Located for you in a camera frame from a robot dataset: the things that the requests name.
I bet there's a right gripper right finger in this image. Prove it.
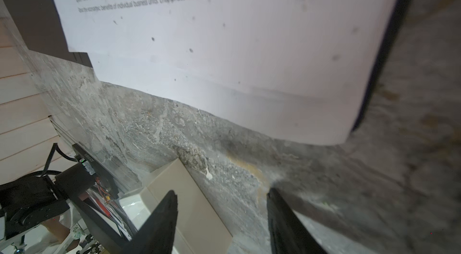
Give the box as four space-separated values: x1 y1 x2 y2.
267 188 327 254

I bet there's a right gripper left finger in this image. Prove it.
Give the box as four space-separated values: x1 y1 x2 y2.
122 190 178 254

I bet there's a printed paper sheet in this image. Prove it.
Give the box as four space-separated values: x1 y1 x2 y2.
54 0 396 98
88 53 363 146

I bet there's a blue folder black inside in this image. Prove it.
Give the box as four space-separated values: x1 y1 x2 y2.
3 0 412 130

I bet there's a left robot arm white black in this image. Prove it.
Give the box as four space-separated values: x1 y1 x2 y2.
1 165 96 240

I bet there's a white wall socket plate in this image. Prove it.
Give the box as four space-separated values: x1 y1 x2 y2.
132 159 232 254

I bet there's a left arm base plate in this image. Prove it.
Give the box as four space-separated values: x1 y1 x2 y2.
72 144 136 254

